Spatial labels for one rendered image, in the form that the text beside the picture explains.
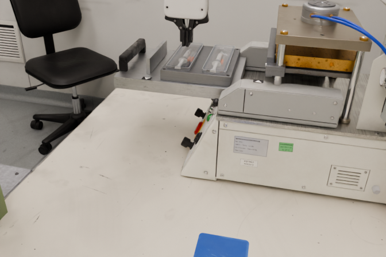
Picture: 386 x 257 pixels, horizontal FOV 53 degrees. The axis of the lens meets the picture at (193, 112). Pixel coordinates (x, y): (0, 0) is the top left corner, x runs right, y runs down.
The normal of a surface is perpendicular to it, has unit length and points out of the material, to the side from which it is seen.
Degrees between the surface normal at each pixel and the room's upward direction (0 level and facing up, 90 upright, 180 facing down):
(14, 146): 0
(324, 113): 90
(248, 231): 0
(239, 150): 90
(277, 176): 90
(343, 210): 0
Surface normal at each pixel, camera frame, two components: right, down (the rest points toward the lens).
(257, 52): -0.22, 0.46
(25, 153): 0.02, -0.88
